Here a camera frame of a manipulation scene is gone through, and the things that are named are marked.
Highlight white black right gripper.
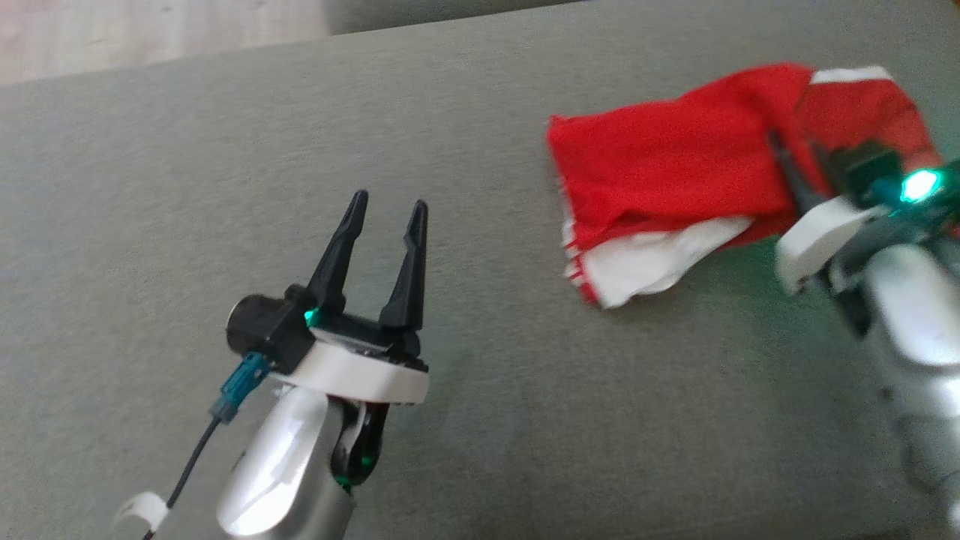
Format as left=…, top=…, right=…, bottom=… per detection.
left=769, top=131, right=960, bottom=295

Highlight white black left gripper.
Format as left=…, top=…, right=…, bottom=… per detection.
left=289, top=190, right=431, bottom=406

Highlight red basketball jersey white sleeves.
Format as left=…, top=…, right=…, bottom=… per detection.
left=545, top=63, right=818, bottom=310

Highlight grey sofa cushion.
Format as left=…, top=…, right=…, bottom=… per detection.
left=322, top=0, right=593, bottom=36

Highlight white cable strap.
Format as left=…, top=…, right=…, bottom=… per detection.
left=112, top=491, right=170, bottom=530

